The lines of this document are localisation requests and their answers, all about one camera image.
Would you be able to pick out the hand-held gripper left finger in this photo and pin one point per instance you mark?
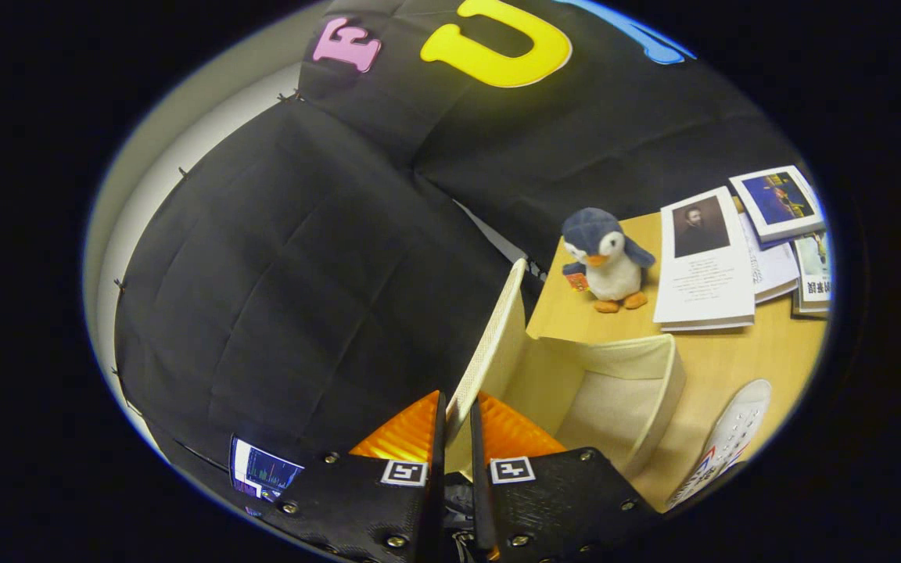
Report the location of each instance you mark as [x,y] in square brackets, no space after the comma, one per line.
[372,500]

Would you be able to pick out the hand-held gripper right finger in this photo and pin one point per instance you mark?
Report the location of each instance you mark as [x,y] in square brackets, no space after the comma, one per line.
[552,500]

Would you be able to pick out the beige fabric storage box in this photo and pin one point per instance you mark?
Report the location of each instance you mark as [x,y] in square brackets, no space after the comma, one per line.
[615,399]

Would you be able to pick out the white canvas shoe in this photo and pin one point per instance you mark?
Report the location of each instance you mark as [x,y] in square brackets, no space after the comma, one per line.
[728,438]

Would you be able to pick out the blue penguin plush toy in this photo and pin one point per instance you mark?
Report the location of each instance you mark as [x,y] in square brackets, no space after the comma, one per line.
[611,262]

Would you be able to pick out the white portrait cover book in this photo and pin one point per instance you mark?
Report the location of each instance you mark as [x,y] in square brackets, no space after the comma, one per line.
[705,281]

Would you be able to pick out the plain white book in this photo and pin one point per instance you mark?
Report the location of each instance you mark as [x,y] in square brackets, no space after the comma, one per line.
[771,270]

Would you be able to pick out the teal cover book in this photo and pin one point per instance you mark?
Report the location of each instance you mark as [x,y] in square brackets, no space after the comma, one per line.
[814,274]

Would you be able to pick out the blue picture cover book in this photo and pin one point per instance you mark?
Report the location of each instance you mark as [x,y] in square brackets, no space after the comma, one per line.
[779,199]

